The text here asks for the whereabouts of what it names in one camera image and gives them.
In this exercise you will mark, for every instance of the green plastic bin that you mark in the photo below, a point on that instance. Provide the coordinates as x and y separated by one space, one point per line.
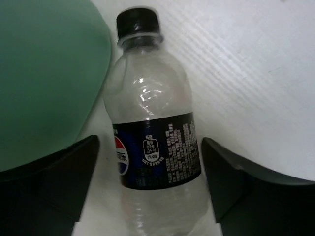
54 55

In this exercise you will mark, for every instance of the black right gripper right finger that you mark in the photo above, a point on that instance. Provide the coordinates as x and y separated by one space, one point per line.
251 200

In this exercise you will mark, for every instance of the small bottle blue label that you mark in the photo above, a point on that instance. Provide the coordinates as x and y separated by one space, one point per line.
148 99

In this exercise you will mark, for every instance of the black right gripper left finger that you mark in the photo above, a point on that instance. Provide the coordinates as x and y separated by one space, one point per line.
46 197

